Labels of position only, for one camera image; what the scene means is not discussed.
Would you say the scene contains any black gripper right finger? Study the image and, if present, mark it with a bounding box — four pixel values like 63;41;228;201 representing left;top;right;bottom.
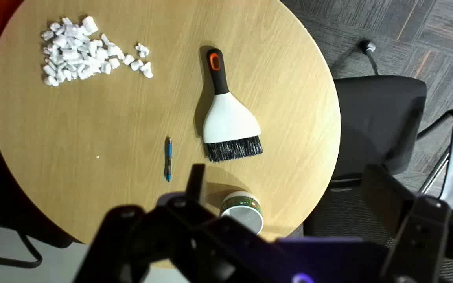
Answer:
365;164;453;283

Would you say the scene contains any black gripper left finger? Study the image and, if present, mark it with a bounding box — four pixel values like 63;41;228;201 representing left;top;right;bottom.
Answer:
73;162;280;283

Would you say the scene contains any pile of small white pieces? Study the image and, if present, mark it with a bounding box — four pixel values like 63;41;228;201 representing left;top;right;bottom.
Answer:
40;14;156;88

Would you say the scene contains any blue pen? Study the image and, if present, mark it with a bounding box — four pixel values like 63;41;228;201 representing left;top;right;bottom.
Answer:
162;135;175;184

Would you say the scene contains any white and green mug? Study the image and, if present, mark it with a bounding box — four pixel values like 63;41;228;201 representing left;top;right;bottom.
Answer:
219;190;266;236

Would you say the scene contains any black office chair with armrests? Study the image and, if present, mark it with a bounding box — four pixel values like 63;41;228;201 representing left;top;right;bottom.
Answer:
304;76;453;238

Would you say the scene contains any black mesh back chair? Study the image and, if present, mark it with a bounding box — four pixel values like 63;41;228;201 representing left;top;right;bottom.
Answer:
0;62;79;271

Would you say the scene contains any black cable with plug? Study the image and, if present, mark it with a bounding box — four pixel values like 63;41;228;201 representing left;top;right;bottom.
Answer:
359;38;381;77

